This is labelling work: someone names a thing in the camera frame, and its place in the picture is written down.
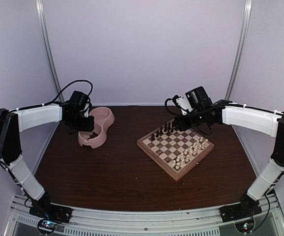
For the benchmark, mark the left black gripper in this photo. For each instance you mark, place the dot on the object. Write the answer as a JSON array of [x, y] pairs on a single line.
[[89, 127]]

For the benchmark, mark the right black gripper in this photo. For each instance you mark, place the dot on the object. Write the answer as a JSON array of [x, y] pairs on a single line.
[[182, 126]]

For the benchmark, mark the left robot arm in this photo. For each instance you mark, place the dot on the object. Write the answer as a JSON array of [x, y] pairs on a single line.
[[14, 122]]

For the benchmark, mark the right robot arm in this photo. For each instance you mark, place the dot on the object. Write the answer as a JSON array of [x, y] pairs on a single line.
[[197, 109]]

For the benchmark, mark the wooden chess board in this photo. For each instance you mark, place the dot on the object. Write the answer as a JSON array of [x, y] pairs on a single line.
[[164, 149]]

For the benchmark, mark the white chess pieces group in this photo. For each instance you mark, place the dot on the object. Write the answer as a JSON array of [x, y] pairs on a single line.
[[190, 155]]

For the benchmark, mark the left circuit board with LEDs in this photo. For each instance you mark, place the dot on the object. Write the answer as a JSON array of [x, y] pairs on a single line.
[[46, 225]]

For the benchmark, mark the circuit board with leds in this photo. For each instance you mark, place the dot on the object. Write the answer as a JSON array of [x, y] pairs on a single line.
[[46, 225], [245, 227]]

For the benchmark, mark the right circuit board with LEDs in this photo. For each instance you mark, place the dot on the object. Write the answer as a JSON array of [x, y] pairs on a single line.
[[245, 227]]

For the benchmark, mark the pink double pet bowl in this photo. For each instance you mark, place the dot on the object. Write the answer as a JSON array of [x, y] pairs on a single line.
[[104, 118]]

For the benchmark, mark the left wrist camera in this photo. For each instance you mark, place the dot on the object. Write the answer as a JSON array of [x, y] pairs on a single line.
[[88, 108]]

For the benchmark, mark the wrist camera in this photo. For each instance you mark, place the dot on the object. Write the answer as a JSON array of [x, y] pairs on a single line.
[[88, 108], [184, 105]]

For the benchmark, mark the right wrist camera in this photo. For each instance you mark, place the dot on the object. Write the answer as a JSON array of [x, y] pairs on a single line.
[[184, 105]]

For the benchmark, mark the left aluminium frame post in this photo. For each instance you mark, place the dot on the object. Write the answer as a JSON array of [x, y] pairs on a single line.
[[46, 41]]

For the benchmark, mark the aluminium frame post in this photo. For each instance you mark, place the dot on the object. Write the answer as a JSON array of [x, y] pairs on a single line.
[[46, 41], [245, 25]]

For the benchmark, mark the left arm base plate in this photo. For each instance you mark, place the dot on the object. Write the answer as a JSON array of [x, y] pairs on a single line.
[[56, 213]]

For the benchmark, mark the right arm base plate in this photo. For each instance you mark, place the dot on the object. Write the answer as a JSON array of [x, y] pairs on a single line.
[[236, 212]]

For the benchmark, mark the right aluminium frame post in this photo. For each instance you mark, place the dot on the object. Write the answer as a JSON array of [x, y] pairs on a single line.
[[245, 25]]

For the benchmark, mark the front aluminium rail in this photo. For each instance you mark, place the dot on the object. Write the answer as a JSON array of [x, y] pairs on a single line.
[[89, 222]]

